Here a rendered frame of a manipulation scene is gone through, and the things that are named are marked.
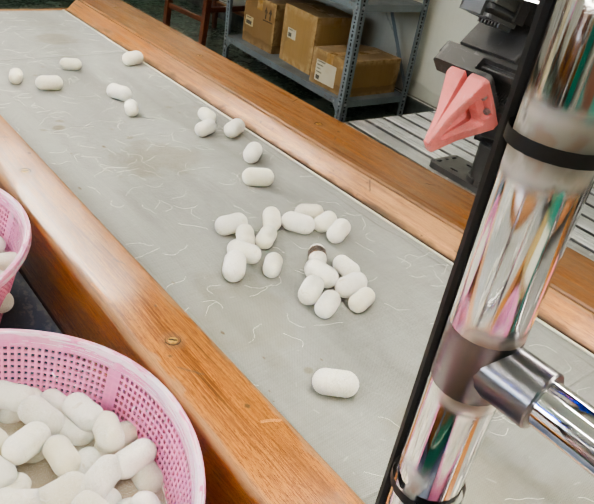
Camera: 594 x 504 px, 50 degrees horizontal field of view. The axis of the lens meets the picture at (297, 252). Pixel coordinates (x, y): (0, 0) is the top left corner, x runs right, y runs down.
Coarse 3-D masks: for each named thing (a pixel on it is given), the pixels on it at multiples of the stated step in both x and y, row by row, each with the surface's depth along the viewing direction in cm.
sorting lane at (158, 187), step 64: (0, 64) 98; (64, 128) 82; (128, 128) 85; (192, 128) 88; (128, 192) 70; (192, 192) 72; (256, 192) 75; (320, 192) 77; (192, 256) 62; (384, 256) 67; (256, 320) 55; (320, 320) 56; (384, 320) 57; (256, 384) 48; (384, 384) 50; (576, 384) 54; (320, 448) 44; (384, 448) 45; (512, 448) 47
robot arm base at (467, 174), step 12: (480, 144) 99; (456, 156) 110; (480, 156) 99; (432, 168) 107; (444, 168) 105; (456, 168) 105; (468, 168) 106; (480, 168) 99; (456, 180) 103; (468, 180) 101; (480, 180) 100
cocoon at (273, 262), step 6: (270, 258) 60; (276, 258) 60; (264, 264) 60; (270, 264) 59; (276, 264) 60; (264, 270) 60; (270, 270) 59; (276, 270) 59; (270, 276) 60; (276, 276) 60
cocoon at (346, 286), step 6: (348, 276) 59; (354, 276) 59; (360, 276) 59; (336, 282) 59; (342, 282) 58; (348, 282) 58; (354, 282) 59; (360, 282) 59; (366, 282) 60; (336, 288) 59; (342, 288) 58; (348, 288) 58; (354, 288) 58; (342, 294) 58; (348, 294) 58
